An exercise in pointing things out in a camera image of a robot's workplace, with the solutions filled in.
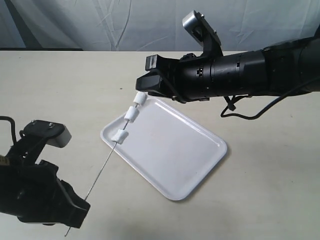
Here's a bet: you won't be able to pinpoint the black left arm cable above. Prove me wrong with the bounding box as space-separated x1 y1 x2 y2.
0 116 21 151

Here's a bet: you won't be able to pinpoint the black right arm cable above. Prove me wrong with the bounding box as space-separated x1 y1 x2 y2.
219 82 320 121

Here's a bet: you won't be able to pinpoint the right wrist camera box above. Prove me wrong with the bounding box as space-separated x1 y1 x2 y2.
182 10 223 58

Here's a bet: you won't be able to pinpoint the white rectangular plastic tray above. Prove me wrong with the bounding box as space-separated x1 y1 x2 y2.
100 98 228 201

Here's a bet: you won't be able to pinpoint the white marshmallow piece lowest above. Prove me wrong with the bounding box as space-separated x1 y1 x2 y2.
111 129 129 145

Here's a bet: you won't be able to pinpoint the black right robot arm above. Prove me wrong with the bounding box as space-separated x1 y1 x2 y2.
135 37 320 103

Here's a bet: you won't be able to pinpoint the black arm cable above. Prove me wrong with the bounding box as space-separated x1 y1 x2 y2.
219 82 320 121
0 116 21 151

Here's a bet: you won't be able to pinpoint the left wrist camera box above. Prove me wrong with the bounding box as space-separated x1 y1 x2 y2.
17 119 72 152

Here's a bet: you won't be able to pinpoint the white marshmallow piece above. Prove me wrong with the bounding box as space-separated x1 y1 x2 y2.
133 91 148 106
124 106 140 123

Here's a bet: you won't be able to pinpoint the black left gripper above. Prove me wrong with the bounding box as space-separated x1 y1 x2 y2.
0 161 91 228

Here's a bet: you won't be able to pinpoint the grey wrinkled backdrop curtain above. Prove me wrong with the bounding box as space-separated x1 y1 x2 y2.
0 0 320 52

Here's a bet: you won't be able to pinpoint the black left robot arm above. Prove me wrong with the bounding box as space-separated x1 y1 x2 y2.
0 152 91 229

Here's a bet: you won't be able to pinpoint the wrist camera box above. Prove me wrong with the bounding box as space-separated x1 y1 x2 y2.
182 10 223 58
17 119 72 152

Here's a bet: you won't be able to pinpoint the thin metal skewer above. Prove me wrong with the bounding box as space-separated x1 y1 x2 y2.
63 93 147 237

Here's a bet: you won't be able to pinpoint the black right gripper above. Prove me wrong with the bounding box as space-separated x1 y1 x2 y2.
135 53 213 103

